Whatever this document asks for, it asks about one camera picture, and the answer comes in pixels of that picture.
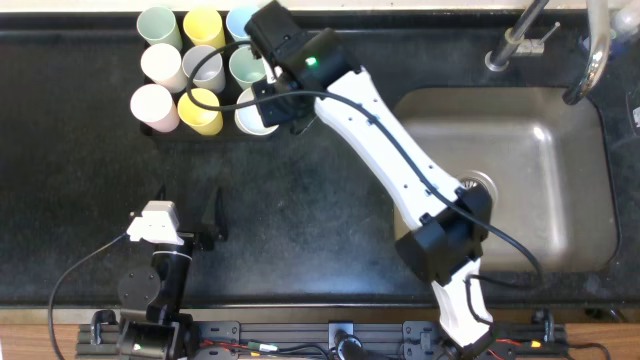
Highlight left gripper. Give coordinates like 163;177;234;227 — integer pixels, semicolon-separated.
154;184;230;251

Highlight yellow cup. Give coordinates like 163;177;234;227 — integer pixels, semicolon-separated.
177;87;225;137
182;7;228;52

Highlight white cup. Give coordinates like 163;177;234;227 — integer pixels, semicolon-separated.
233;87;280;137

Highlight black tray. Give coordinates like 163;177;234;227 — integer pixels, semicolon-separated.
139;12;275;141

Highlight pink cup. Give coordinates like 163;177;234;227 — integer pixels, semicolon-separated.
129;83;182;134

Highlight grey cup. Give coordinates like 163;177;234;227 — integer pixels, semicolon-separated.
181;44;227;95

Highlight cream cup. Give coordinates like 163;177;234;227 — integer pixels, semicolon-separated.
140;43;190;95

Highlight green cup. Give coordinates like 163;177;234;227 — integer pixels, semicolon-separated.
136;5;184;52
228;45;270;91

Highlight blue cup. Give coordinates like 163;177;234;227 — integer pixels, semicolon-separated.
225;5;261;44

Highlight steel tap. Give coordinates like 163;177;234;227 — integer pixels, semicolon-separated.
483;0;615;106

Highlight steel sink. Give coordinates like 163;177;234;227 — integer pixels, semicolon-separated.
391;86;621;274

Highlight blue soap bottle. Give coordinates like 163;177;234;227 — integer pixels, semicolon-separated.
578;3;640;60

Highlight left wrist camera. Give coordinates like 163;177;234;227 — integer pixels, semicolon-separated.
125;199;184;246

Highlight black cable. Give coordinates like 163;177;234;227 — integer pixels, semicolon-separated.
46;232;130;360
184;39;546;331

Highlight mounting rail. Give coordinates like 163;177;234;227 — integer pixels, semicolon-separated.
74;307;616;360

